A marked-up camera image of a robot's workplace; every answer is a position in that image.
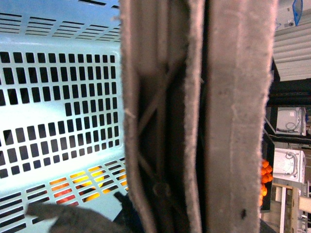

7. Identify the orange fruit pile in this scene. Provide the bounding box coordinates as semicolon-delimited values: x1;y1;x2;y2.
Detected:
259;159;273;206

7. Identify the left gripper grey felt right finger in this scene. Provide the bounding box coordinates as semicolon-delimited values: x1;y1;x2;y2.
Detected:
204;0;278;233

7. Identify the left gripper grey felt left finger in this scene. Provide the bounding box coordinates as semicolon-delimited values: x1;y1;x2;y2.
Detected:
120;0;205;233

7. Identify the light blue plastic basket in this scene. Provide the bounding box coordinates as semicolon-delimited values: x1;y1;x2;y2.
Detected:
0;0;125;233

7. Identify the white washing machine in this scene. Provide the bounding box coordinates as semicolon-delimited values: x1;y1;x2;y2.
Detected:
276;107;307;136
273;148;306;184

